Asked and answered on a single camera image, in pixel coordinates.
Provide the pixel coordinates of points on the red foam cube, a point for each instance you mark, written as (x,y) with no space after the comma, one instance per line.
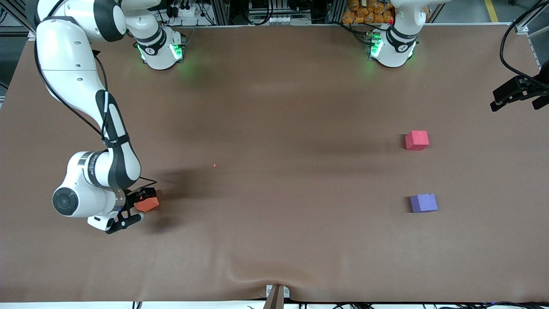
(417,140)

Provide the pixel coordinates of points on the aluminium frame rail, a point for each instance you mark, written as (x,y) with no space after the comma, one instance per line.
(526,34)

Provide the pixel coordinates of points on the heap of orange packets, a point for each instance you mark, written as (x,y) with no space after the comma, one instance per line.
(366,12)

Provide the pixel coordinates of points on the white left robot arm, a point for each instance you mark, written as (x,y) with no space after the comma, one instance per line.
(396,47)

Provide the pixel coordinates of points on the white connector strip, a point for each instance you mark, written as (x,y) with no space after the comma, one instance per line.
(271,19)

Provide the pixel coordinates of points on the aluminium frame post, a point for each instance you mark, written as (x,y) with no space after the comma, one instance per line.
(337,11)
(221,12)

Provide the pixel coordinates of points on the purple foam cube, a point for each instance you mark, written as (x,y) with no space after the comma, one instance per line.
(424,203)

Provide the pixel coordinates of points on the orange foam cube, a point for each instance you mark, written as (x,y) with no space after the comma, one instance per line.
(148,204)

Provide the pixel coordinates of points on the white power strip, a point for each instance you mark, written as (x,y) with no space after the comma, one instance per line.
(185,11)

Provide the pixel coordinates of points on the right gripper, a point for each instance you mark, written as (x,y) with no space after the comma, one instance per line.
(132,198)

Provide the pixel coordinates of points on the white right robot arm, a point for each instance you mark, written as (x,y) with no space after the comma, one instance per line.
(68,47)

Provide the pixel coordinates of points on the brown table cloth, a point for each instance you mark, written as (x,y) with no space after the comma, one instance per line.
(274,193)

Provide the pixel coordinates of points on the grey metal table clamp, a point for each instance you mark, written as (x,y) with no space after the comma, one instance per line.
(277,294)

